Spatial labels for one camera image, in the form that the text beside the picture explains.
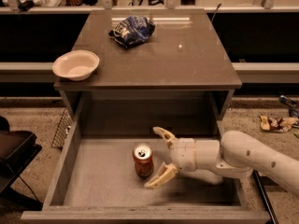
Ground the open grey top drawer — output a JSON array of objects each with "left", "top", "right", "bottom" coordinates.
[{"left": 21, "top": 91, "right": 271, "bottom": 224}]

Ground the blue chip bag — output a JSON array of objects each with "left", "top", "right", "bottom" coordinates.
[{"left": 108, "top": 16, "right": 155, "bottom": 48}]

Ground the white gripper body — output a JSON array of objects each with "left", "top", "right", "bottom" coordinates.
[{"left": 169, "top": 138, "right": 221, "bottom": 172}]

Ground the wire mesh basket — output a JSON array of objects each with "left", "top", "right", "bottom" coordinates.
[{"left": 51, "top": 109, "right": 72, "bottom": 151}]

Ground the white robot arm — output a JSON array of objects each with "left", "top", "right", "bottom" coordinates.
[{"left": 145, "top": 127, "right": 299, "bottom": 196}]

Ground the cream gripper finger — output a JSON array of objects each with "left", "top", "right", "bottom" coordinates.
[
  {"left": 152, "top": 126, "right": 177, "bottom": 147},
  {"left": 144, "top": 162, "right": 178, "bottom": 189}
]

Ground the brown snack wrapper on floor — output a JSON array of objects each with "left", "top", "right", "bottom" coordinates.
[{"left": 260, "top": 116, "right": 299, "bottom": 133}]

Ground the black tray stand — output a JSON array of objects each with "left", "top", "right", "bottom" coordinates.
[{"left": 0, "top": 117, "right": 43, "bottom": 211}]

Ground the red coke can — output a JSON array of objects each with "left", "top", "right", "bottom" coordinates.
[{"left": 133, "top": 143, "right": 154, "bottom": 178}]

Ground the blue snack bag on floor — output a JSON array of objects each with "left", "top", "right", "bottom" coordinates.
[{"left": 278, "top": 95, "right": 299, "bottom": 118}]

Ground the white paper bowl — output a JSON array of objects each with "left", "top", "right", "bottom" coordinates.
[{"left": 52, "top": 50, "right": 100, "bottom": 81}]

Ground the black metal bar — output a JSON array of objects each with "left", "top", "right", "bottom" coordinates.
[{"left": 252, "top": 171, "right": 278, "bottom": 224}]

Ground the grey cabinet counter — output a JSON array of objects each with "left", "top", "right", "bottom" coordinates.
[{"left": 53, "top": 8, "right": 243, "bottom": 121}]

